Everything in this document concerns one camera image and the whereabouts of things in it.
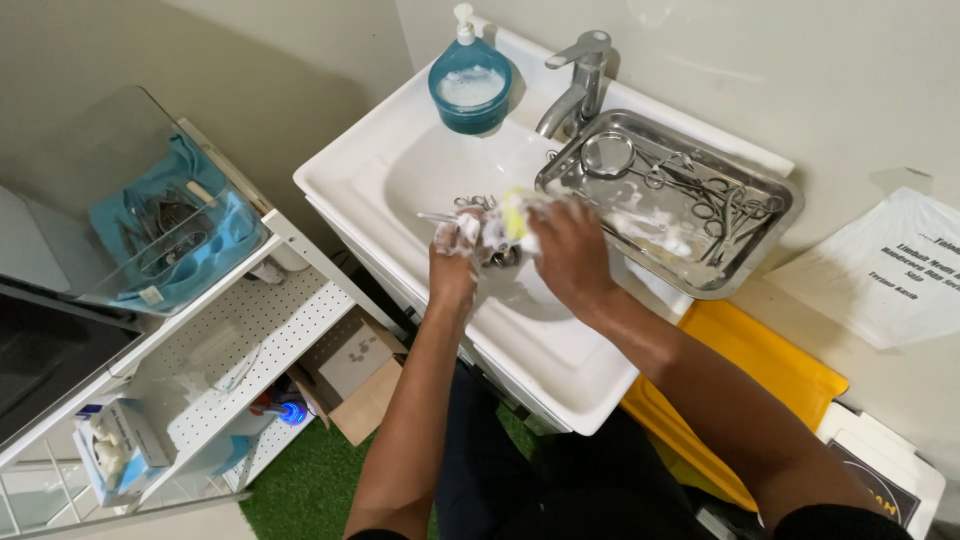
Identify person's left hand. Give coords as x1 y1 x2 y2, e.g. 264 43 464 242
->
427 210 486 306

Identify person's right hand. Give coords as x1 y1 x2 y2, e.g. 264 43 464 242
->
525 196 628 321

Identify steel surgical scissors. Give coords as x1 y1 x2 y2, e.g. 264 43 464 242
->
416 193 502 226

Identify yellow foamy sponge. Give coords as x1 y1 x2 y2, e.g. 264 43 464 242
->
498 187 550 255

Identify white ceramic sink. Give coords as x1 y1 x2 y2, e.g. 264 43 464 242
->
292 16 796 438

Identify small round steel bowl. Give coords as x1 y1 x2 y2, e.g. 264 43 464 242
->
579 131 638 181

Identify chrome faucet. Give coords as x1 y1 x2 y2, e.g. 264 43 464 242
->
534 30 613 141

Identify blue soap dispenser bottle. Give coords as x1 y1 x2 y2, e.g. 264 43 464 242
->
428 3 514 136

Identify pile of steel surgical instruments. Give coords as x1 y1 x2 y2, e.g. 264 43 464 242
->
600 150 787 268

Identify stainless steel tray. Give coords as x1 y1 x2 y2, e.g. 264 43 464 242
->
534 109 805 301

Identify brown cardboard box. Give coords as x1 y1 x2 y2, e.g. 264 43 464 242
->
287 306 410 448

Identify blue cloth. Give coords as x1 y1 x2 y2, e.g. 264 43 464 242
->
87 133 270 314

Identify white perforated trolley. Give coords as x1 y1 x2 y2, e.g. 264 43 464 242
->
0 116 406 538

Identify blue glowing gadget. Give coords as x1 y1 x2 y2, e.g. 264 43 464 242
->
249 391 310 427

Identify yellow bin lid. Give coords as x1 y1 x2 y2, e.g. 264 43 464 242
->
619 298 851 514

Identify person's dark trousers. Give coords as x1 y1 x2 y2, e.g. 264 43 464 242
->
433 360 721 540

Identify green artificial grass mat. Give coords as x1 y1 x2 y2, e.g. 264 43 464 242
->
238 401 540 540

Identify bundle of steel tools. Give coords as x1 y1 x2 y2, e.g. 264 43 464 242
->
120 180 220 280

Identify clear plastic box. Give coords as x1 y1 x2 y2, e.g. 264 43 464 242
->
0 84 271 318

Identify white paper sign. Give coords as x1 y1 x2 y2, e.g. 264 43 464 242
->
763 186 960 351

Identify blue white glove box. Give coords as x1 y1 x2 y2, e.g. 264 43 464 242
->
72 396 172 510

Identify black appliance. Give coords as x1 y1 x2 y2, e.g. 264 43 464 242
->
0 276 145 451

